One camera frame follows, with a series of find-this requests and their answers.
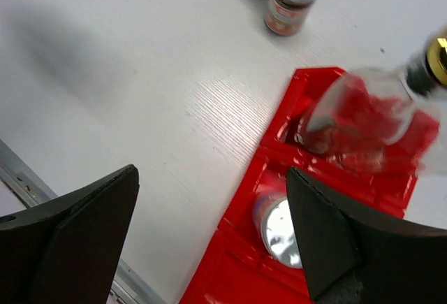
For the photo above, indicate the red plastic divided tray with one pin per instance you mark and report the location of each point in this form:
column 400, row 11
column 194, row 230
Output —
column 236, row 266

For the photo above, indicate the blue-label spice shaker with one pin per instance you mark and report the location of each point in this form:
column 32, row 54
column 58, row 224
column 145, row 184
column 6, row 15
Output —
column 272, row 218

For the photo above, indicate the aluminium table frame rail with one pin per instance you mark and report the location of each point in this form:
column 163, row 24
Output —
column 70, row 241

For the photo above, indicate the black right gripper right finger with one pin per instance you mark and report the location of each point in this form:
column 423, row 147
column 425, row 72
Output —
column 352, row 253

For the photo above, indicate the dark-sauce glass bottle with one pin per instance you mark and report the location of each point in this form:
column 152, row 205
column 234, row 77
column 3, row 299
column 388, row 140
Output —
column 372, row 107

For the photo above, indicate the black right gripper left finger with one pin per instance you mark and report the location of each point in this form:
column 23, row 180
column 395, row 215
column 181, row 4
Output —
column 70, row 244

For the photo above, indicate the clear glass bottle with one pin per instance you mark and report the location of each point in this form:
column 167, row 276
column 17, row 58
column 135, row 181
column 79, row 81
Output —
column 420, row 149

